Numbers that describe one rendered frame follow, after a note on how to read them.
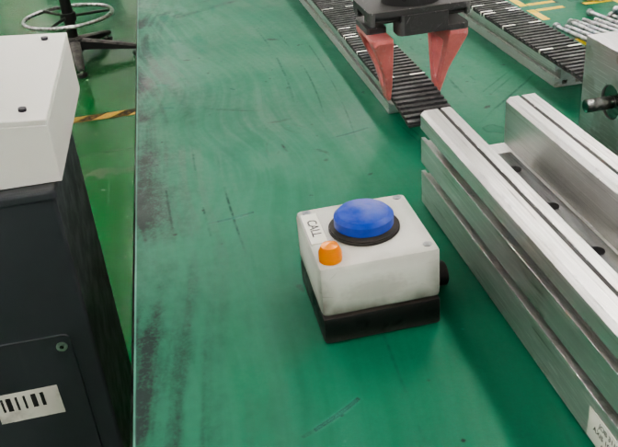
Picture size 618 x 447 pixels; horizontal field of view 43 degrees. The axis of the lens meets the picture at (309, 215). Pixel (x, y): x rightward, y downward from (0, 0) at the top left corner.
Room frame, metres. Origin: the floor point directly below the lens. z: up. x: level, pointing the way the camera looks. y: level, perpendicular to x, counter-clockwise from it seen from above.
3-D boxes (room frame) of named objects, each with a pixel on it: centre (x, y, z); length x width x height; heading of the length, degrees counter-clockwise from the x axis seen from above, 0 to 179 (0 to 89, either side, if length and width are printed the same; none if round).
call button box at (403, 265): (0.46, -0.04, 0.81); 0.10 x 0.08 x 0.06; 99
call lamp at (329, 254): (0.42, -0.01, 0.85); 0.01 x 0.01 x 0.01
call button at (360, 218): (0.45, -0.04, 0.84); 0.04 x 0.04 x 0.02
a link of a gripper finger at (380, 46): (0.77, -0.11, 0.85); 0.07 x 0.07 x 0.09; 9
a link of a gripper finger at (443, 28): (0.77, -0.13, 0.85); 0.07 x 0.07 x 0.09; 9
